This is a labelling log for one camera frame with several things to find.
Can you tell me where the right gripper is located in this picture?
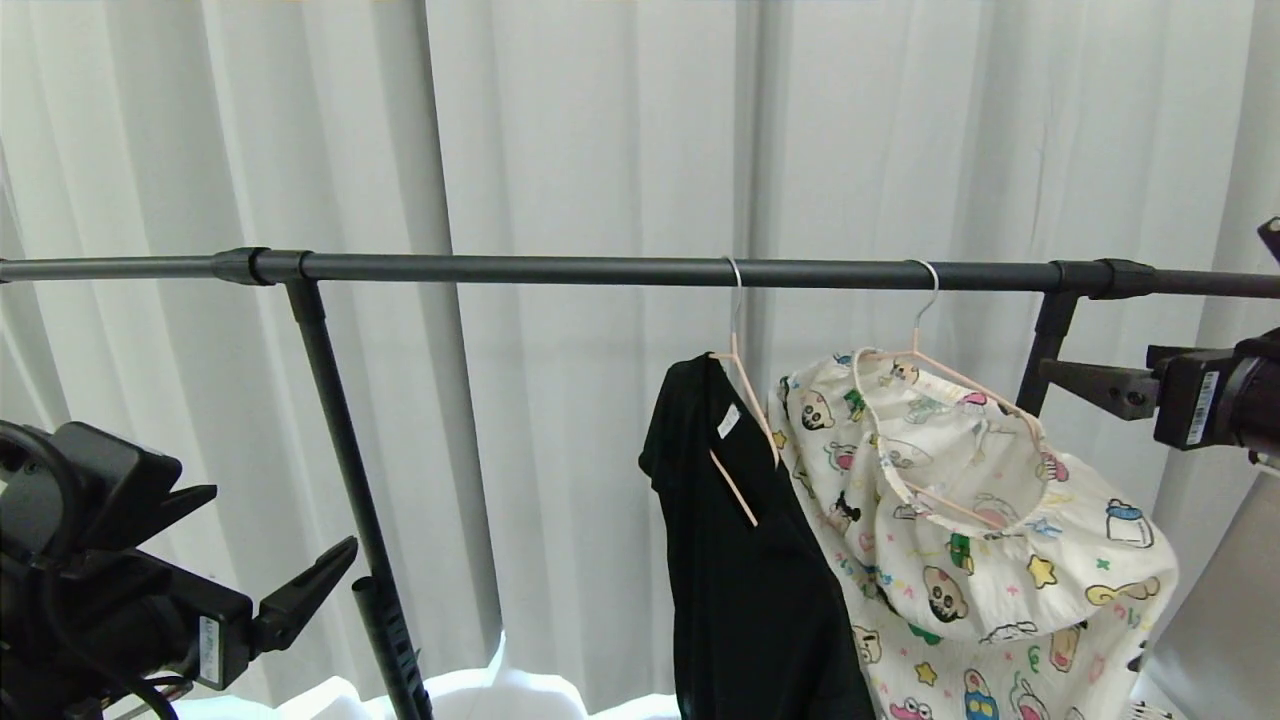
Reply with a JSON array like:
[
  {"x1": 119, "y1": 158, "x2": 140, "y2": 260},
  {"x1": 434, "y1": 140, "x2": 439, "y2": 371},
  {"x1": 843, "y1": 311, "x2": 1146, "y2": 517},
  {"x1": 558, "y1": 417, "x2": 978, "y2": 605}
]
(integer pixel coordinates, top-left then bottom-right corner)
[{"x1": 1040, "y1": 330, "x2": 1280, "y2": 461}]

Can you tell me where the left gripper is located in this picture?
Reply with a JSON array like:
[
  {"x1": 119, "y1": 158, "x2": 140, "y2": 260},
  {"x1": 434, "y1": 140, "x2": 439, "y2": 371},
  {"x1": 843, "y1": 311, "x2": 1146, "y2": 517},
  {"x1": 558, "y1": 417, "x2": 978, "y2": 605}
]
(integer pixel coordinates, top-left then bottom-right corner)
[{"x1": 0, "y1": 536, "x2": 359, "y2": 693}]

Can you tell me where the pink clothes hanger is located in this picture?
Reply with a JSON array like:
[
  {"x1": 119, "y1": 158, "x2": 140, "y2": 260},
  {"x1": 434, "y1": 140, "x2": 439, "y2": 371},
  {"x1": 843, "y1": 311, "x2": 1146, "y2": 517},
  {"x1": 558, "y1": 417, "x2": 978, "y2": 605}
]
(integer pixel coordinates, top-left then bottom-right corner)
[
  {"x1": 708, "y1": 258, "x2": 783, "y2": 528},
  {"x1": 855, "y1": 262, "x2": 1046, "y2": 531}
]

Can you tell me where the cream printed garment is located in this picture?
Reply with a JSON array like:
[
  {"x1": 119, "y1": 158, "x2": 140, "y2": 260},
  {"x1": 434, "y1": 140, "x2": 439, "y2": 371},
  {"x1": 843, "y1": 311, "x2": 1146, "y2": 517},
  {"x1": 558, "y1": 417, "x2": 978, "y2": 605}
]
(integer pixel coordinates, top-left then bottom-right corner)
[{"x1": 768, "y1": 347, "x2": 1179, "y2": 720}]

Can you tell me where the black T-shirt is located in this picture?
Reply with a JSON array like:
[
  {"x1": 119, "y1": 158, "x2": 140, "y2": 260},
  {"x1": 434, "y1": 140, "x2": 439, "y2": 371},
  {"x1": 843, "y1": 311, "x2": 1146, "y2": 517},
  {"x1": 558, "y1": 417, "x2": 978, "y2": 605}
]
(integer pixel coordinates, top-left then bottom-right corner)
[{"x1": 638, "y1": 352, "x2": 879, "y2": 720}]

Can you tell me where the black clothes rack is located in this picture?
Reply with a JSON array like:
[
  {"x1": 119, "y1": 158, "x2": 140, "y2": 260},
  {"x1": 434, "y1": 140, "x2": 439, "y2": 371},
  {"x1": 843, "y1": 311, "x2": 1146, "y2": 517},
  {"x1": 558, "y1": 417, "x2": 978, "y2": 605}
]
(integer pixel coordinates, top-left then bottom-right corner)
[{"x1": 0, "y1": 247, "x2": 1280, "y2": 720}]

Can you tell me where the white curtain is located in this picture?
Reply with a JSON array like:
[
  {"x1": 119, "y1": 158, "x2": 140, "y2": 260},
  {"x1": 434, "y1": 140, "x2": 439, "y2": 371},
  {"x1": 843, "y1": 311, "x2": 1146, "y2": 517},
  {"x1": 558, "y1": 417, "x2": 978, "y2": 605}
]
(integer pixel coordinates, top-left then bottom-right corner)
[{"x1": 0, "y1": 0, "x2": 1280, "y2": 716}]

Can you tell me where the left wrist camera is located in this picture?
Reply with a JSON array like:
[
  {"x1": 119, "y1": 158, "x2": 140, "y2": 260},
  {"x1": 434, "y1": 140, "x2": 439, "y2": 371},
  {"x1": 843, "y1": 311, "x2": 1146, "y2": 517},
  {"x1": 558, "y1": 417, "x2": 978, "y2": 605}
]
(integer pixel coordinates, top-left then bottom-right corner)
[{"x1": 0, "y1": 420, "x2": 218, "y2": 581}]

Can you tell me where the black cable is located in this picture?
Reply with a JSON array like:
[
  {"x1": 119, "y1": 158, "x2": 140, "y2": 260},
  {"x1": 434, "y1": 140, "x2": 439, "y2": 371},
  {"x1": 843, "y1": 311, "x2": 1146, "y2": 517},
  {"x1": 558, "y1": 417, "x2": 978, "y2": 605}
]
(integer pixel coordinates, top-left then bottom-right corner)
[{"x1": 0, "y1": 420, "x2": 181, "y2": 720}]

